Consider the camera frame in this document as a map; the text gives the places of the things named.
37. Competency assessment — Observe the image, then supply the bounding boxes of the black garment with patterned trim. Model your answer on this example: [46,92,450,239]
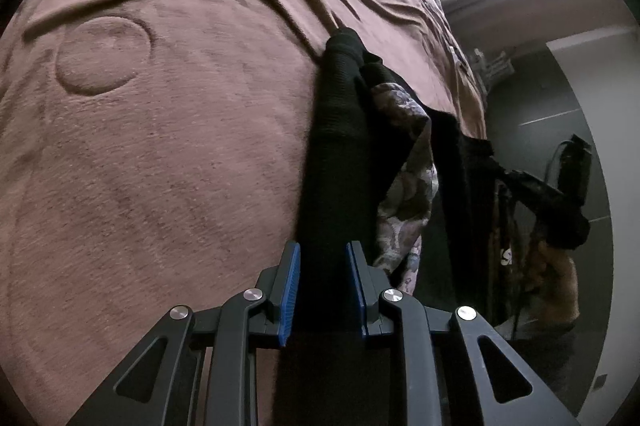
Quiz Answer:
[273,28,494,425]

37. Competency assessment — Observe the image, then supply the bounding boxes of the pink curtain right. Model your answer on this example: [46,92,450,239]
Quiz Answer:
[442,0,636,55]

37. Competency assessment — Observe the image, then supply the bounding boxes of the brown bed blanket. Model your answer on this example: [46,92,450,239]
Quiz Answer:
[1,0,486,425]

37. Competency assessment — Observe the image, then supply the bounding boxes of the right hand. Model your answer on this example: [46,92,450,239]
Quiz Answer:
[523,240,580,331]

